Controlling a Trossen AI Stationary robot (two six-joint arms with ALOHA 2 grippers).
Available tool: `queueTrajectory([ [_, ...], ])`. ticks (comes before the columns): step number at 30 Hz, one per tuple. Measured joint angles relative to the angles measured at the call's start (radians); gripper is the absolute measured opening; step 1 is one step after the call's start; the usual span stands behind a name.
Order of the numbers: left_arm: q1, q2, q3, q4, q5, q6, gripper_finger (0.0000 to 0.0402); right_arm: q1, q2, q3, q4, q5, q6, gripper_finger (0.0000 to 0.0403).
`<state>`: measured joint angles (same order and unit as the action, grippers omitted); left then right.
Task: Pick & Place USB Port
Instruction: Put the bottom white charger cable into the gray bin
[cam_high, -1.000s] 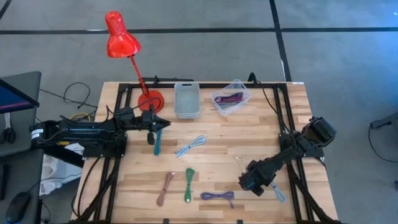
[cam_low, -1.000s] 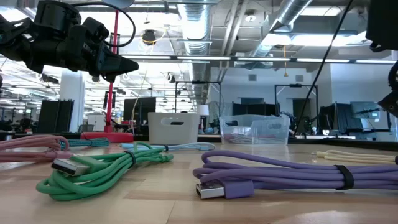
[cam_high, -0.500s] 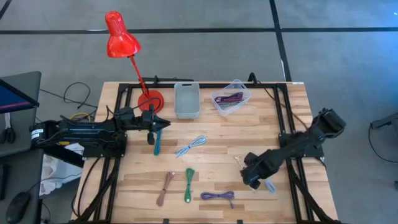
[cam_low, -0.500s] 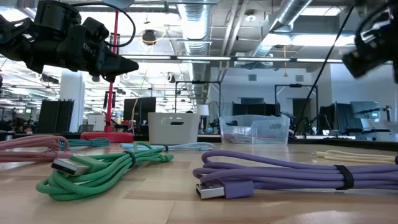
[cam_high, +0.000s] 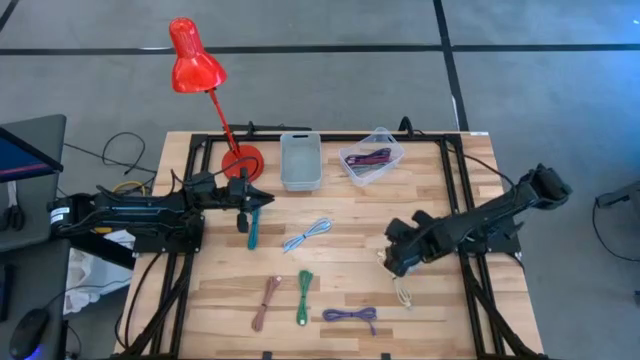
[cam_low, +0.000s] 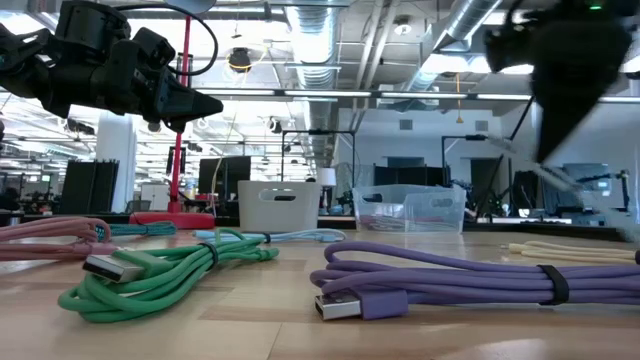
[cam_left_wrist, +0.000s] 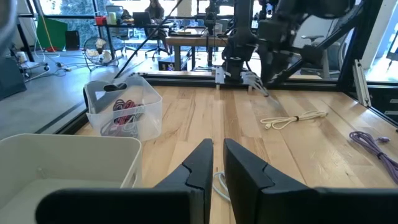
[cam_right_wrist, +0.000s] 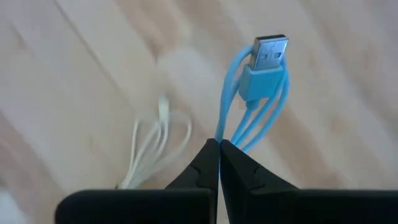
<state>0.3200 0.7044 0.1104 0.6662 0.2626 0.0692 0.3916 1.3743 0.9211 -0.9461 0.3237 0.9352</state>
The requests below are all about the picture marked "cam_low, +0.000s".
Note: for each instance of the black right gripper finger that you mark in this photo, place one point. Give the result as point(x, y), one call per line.
point(575, 75)

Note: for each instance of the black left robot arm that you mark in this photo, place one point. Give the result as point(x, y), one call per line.
point(75, 30)

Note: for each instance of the background black robot arm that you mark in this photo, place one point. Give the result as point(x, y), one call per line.
point(347, 200)

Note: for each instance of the white round column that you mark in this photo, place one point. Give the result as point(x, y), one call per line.
point(115, 145)

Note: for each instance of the red desk lamp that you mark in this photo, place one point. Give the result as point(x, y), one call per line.
point(172, 220)

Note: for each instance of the grey monitor screen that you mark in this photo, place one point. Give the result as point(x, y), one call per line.
point(595, 172)

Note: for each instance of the black partition panel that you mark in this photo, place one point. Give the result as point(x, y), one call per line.
point(87, 187)

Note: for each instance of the white plastic bin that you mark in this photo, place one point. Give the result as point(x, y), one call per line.
point(260, 215)

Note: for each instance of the long ceiling light strip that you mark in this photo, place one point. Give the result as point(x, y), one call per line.
point(325, 93)

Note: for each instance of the white lampshade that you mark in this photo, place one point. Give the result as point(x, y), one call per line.
point(326, 176)

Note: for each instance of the dark screen panel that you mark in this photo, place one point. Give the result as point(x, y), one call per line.
point(410, 175)

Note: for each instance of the clear plastic bin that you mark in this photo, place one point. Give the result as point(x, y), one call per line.
point(400, 205)

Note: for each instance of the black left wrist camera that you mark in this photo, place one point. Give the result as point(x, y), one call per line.
point(152, 47)

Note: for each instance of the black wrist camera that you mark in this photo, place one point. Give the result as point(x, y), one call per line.
point(152, 47)
point(505, 47)

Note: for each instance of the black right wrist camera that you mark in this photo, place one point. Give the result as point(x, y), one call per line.
point(505, 47)

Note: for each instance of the smooth silver ventilation duct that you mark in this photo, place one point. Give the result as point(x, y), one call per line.
point(470, 20)

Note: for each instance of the ribbed silver ventilation duct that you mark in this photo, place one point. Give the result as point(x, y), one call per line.
point(312, 50)

